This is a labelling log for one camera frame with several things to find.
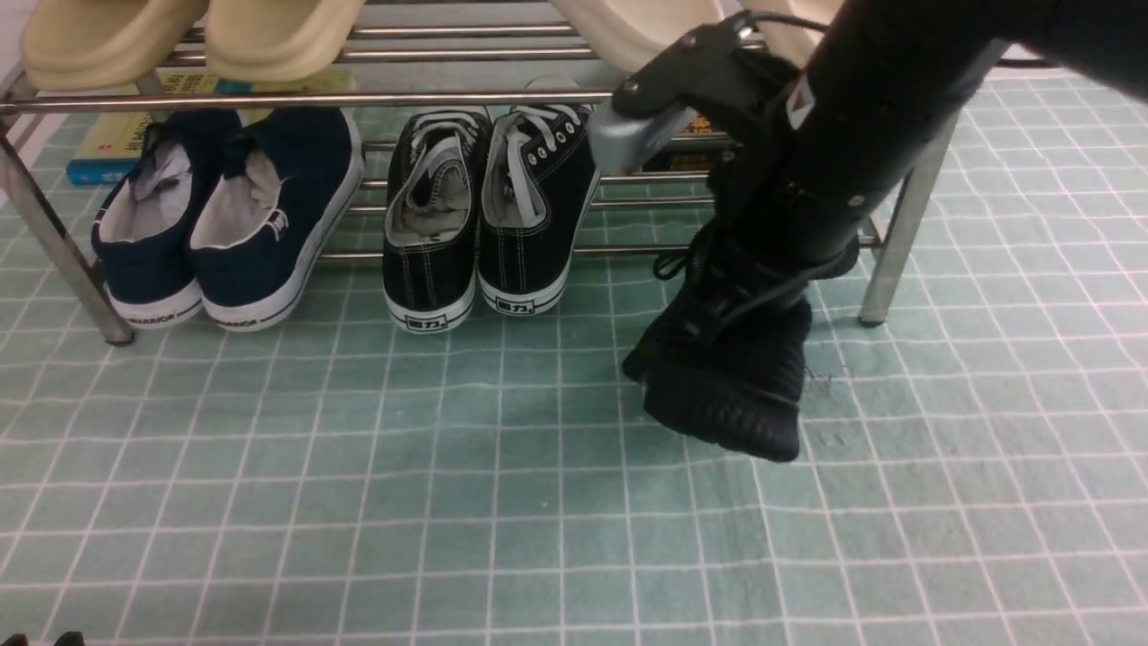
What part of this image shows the black knit shoe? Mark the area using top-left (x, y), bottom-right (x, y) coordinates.
top-left (621, 223), bottom-right (812, 464)

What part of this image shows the black white right sneaker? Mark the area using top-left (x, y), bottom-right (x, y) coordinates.
top-left (478, 106), bottom-right (600, 318)

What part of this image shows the navy left canvas shoe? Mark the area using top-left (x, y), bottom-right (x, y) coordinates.
top-left (91, 108), bottom-right (242, 328)

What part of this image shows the green checkered floor mat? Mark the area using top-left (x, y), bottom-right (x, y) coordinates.
top-left (1, 78), bottom-right (1147, 645)

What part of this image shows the cream slipper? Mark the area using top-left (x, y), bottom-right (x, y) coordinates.
top-left (740, 0), bottom-right (844, 68)
top-left (550, 1), bottom-right (726, 73)

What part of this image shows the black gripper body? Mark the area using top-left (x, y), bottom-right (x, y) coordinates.
top-left (613, 13), bottom-right (860, 282)

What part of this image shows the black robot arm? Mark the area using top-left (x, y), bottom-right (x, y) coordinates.
top-left (590, 1), bottom-right (1145, 302)

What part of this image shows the navy right canvas shoe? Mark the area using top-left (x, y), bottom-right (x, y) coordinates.
top-left (187, 106), bottom-right (365, 332)

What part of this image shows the yellow left slipper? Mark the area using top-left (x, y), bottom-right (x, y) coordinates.
top-left (21, 1), bottom-right (208, 92)

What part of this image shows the black white left sneaker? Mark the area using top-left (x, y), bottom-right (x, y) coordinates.
top-left (381, 107), bottom-right (492, 335)

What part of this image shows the yellow slipper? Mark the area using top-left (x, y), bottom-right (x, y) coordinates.
top-left (21, 1), bottom-right (208, 92)
top-left (204, 1), bottom-right (365, 83)

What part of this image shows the black white sneaker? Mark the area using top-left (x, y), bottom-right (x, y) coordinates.
top-left (478, 106), bottom-right (600, 318)
top-left (381, 107), bottom-right (492, 335)

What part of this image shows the yellow right slipper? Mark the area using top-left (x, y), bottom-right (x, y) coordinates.
top-left (204, 1), bottom-right (365, 83)

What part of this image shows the cream right slipper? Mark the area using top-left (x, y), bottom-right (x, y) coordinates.
top-left (740, 0), bottom-right (844, 68)

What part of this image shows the yellow blue book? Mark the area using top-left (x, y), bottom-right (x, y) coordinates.
top-left (65, 68), bottom-right (356, 187)

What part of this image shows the navy canvas shoe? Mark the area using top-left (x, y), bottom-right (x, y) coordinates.
top-left (91, 108), bottom-right (242, 328)
top-left (187, 106), bottom-right (365, 332)

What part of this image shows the cream left slipper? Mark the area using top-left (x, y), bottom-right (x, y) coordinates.
top-left (550, 1), bottom-right (726, 73)

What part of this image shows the metal shoe rack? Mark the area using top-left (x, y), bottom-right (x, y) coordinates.
top-left (3, 22), bottom-right (959, 347)

